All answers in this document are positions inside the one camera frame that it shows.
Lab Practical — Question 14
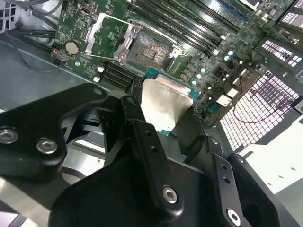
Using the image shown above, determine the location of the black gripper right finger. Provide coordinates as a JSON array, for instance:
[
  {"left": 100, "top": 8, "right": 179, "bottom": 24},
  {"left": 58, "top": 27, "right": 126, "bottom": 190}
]
[{"left": 176, "top": 106, "right": 299, "bottom": 227}]

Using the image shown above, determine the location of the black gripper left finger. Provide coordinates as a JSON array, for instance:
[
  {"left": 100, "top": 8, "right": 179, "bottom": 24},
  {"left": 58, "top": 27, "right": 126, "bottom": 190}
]
[{"left": 0, "top": 78, "right": 185, "bottom": 219}]

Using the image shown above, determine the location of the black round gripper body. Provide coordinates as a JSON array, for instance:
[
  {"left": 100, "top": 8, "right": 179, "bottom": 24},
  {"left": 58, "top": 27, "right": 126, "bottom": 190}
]
[{"left": 51, "top": 141, "right": 227, "bottom": 227}]

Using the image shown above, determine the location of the silver CPU with green edge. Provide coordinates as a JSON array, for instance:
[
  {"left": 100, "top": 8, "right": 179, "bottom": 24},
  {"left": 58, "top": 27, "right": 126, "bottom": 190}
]
[{"left": 141, "top": 68, "right": 202, "bottom": 137}]

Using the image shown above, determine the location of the metal socket cover frame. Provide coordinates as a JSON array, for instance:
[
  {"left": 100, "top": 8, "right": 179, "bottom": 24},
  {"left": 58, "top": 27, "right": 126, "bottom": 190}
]
[{"left": 85, "top": 12, "right": 142, "bottom": 64}]

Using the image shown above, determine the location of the thin metal locking lever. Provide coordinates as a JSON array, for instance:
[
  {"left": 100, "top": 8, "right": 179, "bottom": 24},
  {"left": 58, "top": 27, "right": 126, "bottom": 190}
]
[{"left": 127, "top": 20, "right": 180, "bottom": 47}]

